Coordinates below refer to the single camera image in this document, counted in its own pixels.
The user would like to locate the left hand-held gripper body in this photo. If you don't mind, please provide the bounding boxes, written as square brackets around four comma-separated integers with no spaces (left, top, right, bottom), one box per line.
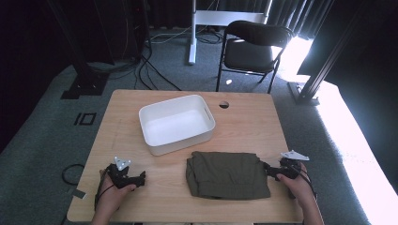
[106,156,141,190]

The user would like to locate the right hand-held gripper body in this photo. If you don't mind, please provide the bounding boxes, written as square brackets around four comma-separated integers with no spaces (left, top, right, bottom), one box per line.
[275,149,311,181]

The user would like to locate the olive green garment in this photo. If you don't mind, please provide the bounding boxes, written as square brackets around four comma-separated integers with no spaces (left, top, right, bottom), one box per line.
[185,151,272,201]

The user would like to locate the white plastic bin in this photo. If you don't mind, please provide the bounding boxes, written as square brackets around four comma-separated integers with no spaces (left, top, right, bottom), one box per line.
[138,94,217,157]

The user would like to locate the person's left hand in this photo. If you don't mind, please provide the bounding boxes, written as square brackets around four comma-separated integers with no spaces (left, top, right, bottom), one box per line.
[99,169,137,216]

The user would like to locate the person's right hand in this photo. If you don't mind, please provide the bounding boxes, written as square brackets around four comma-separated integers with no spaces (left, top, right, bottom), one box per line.
[276,162,310,208]

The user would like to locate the grey tape piece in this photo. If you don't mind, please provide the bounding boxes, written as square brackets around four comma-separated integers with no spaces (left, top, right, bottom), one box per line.
[71,188,87,201]

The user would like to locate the black aluminium profile stand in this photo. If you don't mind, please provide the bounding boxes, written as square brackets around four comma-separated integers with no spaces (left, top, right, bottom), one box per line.
[287,0,368,106]

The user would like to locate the black metal stand with base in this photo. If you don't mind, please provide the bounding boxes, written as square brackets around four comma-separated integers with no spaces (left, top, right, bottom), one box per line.
[46,0,110,100]

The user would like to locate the black folding chair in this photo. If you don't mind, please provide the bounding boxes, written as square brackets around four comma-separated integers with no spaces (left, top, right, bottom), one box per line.
[215,20,295,95]

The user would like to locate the dark curtain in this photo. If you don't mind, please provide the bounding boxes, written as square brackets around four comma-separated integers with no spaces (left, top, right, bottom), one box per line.
[146,0,336,40]

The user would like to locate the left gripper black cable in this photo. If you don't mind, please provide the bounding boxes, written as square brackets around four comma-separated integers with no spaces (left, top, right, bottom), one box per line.
[94,168,117,211]

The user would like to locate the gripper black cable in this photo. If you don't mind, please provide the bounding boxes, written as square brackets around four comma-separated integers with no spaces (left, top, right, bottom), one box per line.
[295,167,318,202]
[94,168,117,211]

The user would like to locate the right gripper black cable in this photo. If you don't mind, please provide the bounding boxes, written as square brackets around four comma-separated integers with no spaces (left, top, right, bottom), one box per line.
[295,167,318,202]

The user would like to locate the black cable loop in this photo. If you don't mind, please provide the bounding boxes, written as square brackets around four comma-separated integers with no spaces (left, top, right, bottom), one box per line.
[61,163,85,187]

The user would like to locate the bundle of black floor cables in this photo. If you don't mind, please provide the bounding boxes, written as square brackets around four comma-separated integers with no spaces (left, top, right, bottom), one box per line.
[87,18,183,92]

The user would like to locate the white floor cable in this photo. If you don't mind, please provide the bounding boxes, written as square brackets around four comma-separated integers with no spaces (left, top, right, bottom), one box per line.
[149,25,193,45]

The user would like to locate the white metal desk frame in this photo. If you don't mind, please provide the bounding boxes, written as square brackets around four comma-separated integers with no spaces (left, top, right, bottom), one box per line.
[188,0,274,66]

